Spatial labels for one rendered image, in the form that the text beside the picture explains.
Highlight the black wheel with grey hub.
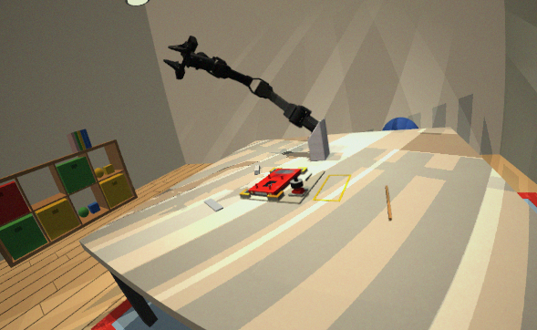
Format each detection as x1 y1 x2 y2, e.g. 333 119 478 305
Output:
290 179 304 189

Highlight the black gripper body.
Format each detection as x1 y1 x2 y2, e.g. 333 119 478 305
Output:
175 36 204 79

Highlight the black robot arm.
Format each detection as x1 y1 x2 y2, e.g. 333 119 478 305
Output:
200 52 320 134

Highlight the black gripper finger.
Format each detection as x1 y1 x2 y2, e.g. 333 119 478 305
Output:
168 41 189 54
163 59 180 74

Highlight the grey flat bar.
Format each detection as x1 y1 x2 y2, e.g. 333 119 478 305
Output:
203 198 223 212

